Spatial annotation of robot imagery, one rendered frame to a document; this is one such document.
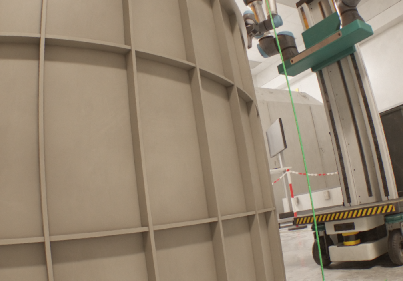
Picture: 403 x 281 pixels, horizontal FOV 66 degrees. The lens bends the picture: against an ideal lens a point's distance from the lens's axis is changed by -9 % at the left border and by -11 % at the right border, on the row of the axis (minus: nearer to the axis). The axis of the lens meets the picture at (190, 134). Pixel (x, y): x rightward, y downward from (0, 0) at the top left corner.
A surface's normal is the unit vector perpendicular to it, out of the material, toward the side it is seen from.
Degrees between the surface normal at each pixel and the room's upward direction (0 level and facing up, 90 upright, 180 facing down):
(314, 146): 90
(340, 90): 90
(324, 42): 90
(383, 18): 90
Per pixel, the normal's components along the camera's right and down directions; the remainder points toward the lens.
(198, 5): 0.80, -0.25
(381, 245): 0.52, -0.27
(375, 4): -0.88, 0.00
